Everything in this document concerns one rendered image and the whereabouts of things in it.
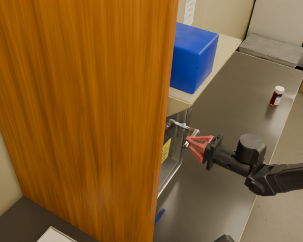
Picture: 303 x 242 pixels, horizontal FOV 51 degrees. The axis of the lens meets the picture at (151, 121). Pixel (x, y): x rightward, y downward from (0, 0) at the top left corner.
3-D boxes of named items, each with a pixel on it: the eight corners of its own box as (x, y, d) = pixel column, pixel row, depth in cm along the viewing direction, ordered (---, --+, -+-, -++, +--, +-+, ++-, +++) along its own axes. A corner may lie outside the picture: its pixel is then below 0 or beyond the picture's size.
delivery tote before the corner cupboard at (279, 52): (231, 72, 355) (238, 45, 333) (244, 57, 383) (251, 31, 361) (286, 91, 333) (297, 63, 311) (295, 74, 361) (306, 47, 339)
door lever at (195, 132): (171, 144, 97) (172, 138, 95) (185, 127, 103) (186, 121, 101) (187, 151, 95) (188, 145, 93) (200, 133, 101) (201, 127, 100)
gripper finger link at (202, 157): (192, 124, 97) (221, 136, 93) (189, 141, 101) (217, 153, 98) (182, 136, 92) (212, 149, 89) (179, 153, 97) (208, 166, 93)
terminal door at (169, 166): (136, 223, 98) (140, 127, 72) (181, 161, 118) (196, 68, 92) (138, 224, 98) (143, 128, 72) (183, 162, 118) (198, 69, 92)
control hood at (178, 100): (136, 122, 70) (138, 84, 64) (196, 60, 92) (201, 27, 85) (183, 142, 66) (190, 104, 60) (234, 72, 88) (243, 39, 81)
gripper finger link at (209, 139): (192, 126, 97) (220, 138, 94) (189, 143, 102) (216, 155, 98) (182, 138, 93) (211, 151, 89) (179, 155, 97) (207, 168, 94)
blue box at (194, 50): (148, 79, 65) (150, 38, 59) (170, 58, 72) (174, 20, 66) (193, 95, 62) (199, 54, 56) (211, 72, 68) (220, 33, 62)
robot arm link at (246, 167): (248, 183, 89) (255, 170, 92) (254, 167, 84) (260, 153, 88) (225, 172, 91) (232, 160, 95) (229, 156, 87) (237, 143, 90)
